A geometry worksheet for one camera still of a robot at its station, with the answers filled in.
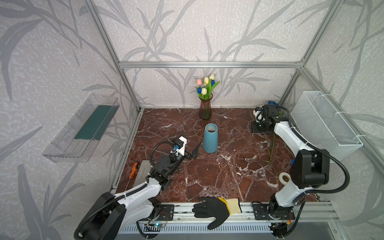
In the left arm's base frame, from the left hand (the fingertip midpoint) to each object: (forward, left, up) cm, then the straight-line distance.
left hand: (194, 134), depth 73 cm
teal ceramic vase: (+5, -9, -11) cm, 15 cm away
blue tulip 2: (+40, -11, +1) cm, 41 cm away
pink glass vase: (+33, -6, -18) cm, 38 cm away
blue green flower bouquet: (+4, -49, -26) cm, 55 cm away
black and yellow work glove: (-29, -13, -24) cm, 40 cm away
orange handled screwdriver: (-10, +37, -25) cm, 46 cm away
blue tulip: (+30, -2, +3) cm, 30 cm away
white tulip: (+42, -10, +4) cm, 43 cm away
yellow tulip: (+38, -6, +4) cm, 38 cm away
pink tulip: (+39, -1, +1) cm, 39 cm away
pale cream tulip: (+29, -5, +3) cm, 30 cm away
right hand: (+16, -36, -11) cm, 41 cm away
